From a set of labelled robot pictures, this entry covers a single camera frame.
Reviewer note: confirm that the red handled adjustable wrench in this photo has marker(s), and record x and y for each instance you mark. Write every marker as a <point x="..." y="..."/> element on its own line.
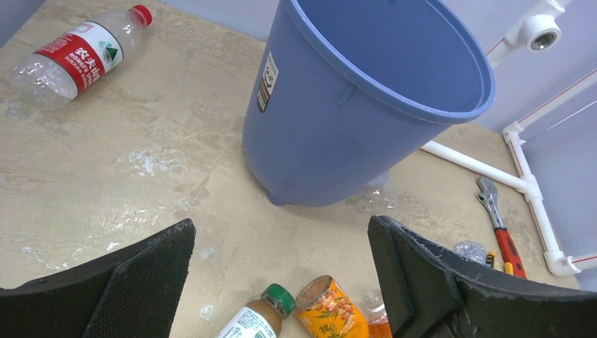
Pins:
<point x="488" y="197"/>

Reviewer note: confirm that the red label clear bottle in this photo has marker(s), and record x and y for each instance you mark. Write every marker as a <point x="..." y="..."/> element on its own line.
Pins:
<point x="57" y="73"/>

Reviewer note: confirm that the small Pepsi bottle by bin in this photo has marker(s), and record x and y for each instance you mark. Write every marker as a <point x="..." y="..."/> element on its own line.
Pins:
<point x="377" y="197"/>

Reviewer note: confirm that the red cap clear bottle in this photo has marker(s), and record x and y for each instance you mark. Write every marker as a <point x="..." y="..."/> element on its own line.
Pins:
<point x="473" y="251"/>

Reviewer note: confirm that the orange pouch gold cap bottle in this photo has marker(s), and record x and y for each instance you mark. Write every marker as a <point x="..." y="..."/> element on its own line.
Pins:
<point x="325" y="310"/>

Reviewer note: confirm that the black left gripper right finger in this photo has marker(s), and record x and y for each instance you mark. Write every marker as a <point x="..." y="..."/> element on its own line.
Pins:
<point x="430" y="291"/>

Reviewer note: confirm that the blue plastic bin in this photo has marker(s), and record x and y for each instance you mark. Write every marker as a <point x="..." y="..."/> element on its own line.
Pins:
<point x="347" y="89"/>

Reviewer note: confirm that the orange floral label bottle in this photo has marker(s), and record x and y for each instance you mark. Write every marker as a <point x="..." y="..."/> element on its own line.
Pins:
<point x="377" y="318"/>

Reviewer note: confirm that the green cap tea bottle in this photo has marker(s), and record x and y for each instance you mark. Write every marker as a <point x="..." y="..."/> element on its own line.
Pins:
<point x="261" y="317"/>

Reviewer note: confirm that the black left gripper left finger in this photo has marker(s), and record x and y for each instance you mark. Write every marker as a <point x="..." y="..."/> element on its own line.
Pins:
<point x="130" y="292"/>

